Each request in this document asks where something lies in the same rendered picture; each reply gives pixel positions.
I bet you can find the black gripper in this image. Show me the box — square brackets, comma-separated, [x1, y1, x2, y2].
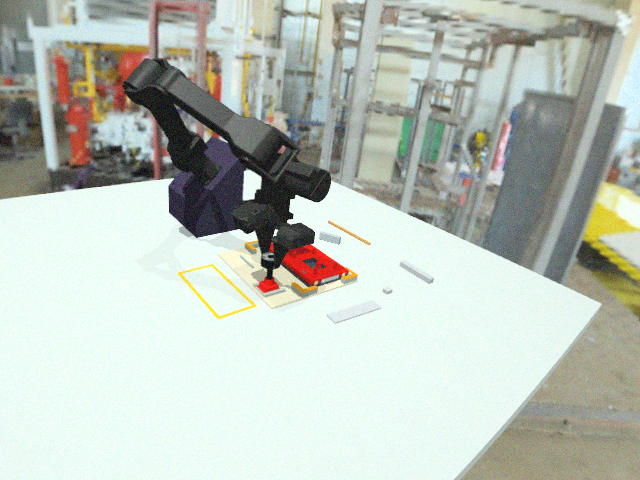
[254, 185, 315, 266]

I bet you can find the yellow rectangular outline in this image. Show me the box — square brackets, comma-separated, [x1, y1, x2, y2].
[178, 265, 257, 320]

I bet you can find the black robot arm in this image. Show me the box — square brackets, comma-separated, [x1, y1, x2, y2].
[122, 58, 331, 234]

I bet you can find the black wheel with white hub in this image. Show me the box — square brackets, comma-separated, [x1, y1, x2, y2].
[260, 252, 280, 270]

